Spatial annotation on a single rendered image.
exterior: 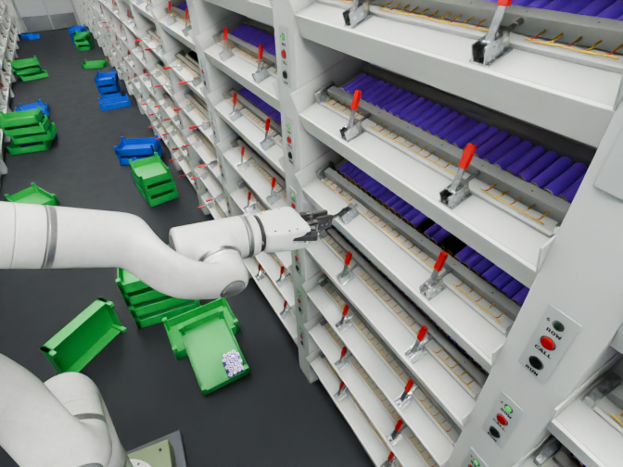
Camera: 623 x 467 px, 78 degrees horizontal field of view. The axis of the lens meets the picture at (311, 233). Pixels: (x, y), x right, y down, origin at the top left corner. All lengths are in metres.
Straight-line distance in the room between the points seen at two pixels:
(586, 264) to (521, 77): 0.21
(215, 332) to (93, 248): 1.25
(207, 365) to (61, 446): 0.99
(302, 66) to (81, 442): 0.84
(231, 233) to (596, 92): 0.55
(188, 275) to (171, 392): 1.20
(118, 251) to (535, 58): 0.60
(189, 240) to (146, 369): 1.26
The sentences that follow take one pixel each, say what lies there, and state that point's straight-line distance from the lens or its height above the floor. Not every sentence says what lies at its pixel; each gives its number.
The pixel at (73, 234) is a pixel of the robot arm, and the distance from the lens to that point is 0.62.
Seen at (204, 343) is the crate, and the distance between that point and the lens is 1.82.
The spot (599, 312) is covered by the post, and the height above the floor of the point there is 1.15.
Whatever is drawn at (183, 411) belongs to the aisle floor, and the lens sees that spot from 1.75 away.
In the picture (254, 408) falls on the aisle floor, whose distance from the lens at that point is 1.68.
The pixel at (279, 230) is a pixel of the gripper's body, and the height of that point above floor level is 1.02.
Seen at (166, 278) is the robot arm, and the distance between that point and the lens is 0.64.
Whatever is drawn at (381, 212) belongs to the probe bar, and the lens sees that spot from 0.84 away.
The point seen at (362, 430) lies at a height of 0.16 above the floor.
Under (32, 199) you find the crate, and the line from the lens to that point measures 3.40.
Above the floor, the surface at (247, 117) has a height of 0.97.
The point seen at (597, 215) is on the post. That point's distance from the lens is 0.48.
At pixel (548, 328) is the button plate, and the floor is 1.09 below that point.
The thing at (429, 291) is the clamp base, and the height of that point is 0.98.
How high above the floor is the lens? 1.48
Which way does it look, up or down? 39 degrees down
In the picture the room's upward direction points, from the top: 2 degrees counter-clockwise
